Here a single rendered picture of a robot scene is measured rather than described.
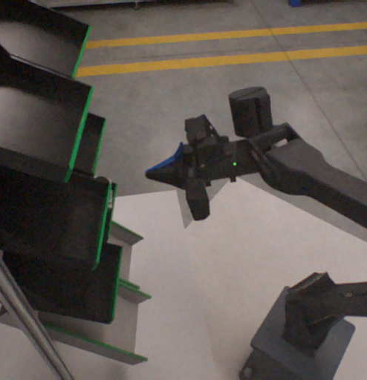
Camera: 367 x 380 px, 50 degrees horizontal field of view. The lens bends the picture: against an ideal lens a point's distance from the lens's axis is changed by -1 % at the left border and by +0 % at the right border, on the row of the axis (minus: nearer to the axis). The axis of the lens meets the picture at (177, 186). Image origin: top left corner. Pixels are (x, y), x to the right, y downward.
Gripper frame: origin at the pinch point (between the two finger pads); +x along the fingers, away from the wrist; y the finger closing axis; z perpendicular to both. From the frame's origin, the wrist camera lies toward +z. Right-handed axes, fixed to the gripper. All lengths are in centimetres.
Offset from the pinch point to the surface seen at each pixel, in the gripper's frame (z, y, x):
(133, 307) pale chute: -28.7, 8.8, 14.8
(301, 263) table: -53, -11, -23
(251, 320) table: -49.0, 5.3, -7.9
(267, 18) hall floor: -146, -343, -55
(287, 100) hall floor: -146, -206, -50
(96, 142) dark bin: 6.5, -2.8, 9.9
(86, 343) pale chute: -17.5, 20.2, 18.5
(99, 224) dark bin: 5.6, 13.9, 7.4
